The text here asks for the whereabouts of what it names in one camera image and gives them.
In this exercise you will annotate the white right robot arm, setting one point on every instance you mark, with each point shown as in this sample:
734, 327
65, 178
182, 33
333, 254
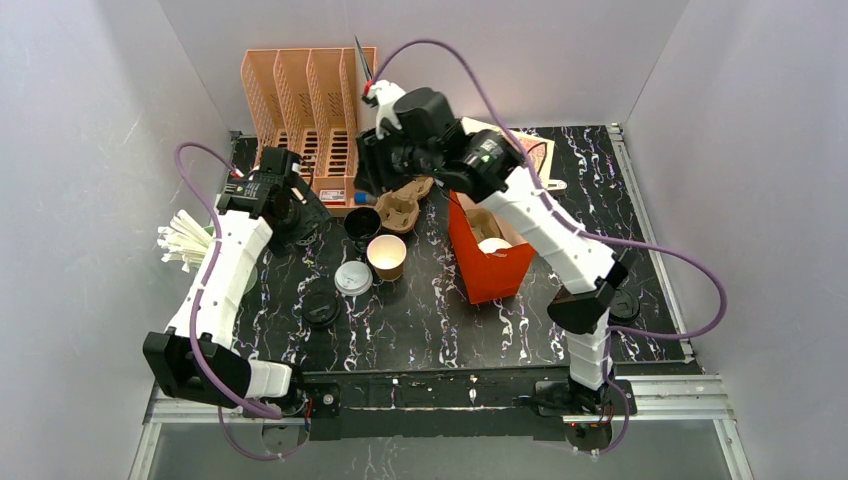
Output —
588, 270

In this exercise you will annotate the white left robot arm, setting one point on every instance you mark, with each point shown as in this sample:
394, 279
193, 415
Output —
192, 358

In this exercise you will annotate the orange plastic file organizer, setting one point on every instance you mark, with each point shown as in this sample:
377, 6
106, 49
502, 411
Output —
308, 101

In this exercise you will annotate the brown pulp cup carrier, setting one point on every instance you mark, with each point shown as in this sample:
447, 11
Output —
399, 210
483, 224

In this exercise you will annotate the grey folder in organizer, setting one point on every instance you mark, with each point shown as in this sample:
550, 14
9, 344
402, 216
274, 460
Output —
367, 71

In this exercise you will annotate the blue capped small bottle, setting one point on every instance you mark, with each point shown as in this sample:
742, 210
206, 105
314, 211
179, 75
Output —
364, 198

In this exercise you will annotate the black cup lid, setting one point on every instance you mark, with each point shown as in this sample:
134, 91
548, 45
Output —
320, 309
624, 308

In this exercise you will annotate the white wrapped straws bundle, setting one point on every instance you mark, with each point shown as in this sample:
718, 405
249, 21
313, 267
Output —
184, 241

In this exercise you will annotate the aluminium rail frame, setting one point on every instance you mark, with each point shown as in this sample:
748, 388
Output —
669, 397

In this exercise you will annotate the red white small box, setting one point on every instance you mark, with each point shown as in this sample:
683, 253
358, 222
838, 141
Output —
332, 196

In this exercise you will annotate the black cup lid right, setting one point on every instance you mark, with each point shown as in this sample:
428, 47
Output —
624, 308

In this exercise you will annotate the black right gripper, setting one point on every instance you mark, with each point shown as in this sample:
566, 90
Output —
370, 169

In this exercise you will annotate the kraft paper cup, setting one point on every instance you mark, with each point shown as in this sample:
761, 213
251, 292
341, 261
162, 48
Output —
387, 254
495, 246

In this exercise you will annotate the black paper cup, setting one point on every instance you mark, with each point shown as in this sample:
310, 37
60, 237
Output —
361, 226

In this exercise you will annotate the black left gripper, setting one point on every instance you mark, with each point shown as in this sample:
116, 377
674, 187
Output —
291, 208

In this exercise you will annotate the white cup lid underneath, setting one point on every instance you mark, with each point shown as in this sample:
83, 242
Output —
353, 278

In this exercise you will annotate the black cup lid left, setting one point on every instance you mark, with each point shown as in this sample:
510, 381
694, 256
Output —
320, 309

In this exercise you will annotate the green straw holder cup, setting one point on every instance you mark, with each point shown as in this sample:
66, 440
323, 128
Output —
251, 280

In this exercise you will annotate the orange paper bag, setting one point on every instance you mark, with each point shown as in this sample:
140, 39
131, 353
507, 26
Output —
486, 277

